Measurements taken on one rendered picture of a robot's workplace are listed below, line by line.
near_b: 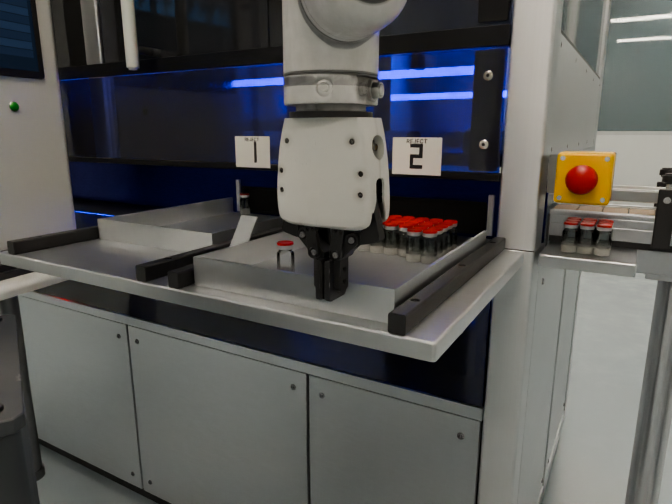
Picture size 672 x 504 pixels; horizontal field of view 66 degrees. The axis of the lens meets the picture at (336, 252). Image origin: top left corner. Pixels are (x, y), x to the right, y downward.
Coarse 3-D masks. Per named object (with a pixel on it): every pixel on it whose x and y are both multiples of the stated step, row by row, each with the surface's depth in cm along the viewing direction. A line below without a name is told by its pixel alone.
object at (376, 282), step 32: (224, 256) 66; (256, 256) 71; (352, 256) 75; (384, 256) 75; (448, 256) 62; (224, 288) 60; (256, 288) 57; (288, 288) 55; (352, 288) 51; (384, 288) 49; (416, 288) 54; (384, 320) 50
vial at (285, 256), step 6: (282, 246) 62; (288, 246) 63; (282, 252) 63; (288, 252) 63; (282, 258) 63; (288, 258) 63; (294, 258) 64; (282, 264) 63; (288, 264) 63; (294, 264) 64; (288, 270) 63; (294, 270) 64
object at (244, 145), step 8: (240, 136) 102; (248, 136) 101; (256, 136) 100; (264, 136) 99; (240, 144) 102; (248, 144) 101; (256, 144) 100; (264, 144) 99; (240, 152) 102; (248, 152) 101; (264, 152) 99; (240, 160) 103; (248, 160) 102; (264, 160) 100
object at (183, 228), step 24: (120, 216) 91; (144, 216) 96; (168, 216) 101; (192, 216) 106; (216, 216) 111; (240, 216) 111; (264, 216) 111; (120, 240) 86; (144, 240) 83; (168, 240) 80; (192, 240) 77; (216, 240) 76
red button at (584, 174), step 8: (576, 168) 70; (584, 168) 70; (592, 168) 70; (568, 176) 71; (576, 176) 70; (584, 176) 70; (592, 176) 69; (568, 184) 71; (576, 184) 70; (584, 184) 70; (592, 184) 69; (576, 192) 71; (584, 192) 70
